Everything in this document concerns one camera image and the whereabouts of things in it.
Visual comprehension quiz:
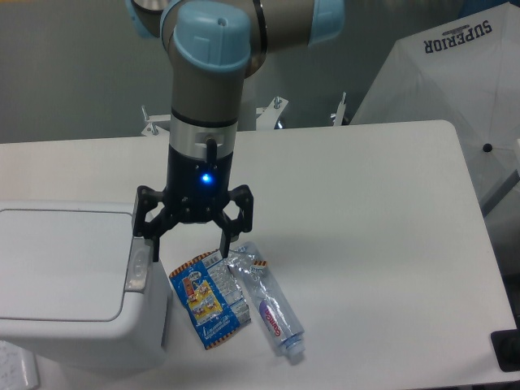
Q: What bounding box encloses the white push-lid trash can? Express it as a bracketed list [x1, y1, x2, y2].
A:
[1, 201, 172, 370]

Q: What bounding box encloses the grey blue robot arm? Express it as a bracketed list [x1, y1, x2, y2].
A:
[126, 1, 345, 260]

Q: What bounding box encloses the white metal base frame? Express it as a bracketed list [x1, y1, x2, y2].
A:
[141, 92, 350, 137]

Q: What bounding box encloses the white umbrella with lettering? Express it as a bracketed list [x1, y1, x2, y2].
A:
[352, 2, 519, 203]

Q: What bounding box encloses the crushed clear plastic bottle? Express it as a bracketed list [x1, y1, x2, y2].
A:
[227, 241, 306, 359]

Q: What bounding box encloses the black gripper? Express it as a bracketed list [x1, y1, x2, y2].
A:
[132, 147, 254, 262]

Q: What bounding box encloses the blue snack wrapper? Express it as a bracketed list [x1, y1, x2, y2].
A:
[169, 250, 251, 350]

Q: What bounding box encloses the black device at table edge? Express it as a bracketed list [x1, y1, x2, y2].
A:
[491, 329, 519, 372]

